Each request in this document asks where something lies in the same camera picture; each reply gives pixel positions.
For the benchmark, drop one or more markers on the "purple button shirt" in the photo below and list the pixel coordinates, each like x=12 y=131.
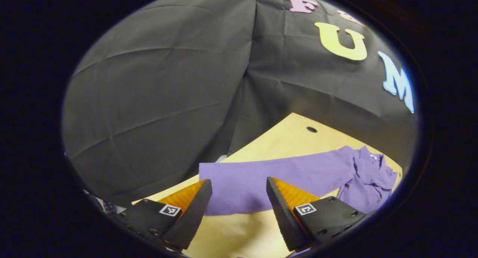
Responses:
x=298 y=172

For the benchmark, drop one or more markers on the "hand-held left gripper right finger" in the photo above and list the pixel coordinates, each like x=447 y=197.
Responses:
x=283 y=220

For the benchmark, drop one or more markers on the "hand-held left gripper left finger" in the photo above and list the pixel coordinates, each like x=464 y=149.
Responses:
x=190 y=220

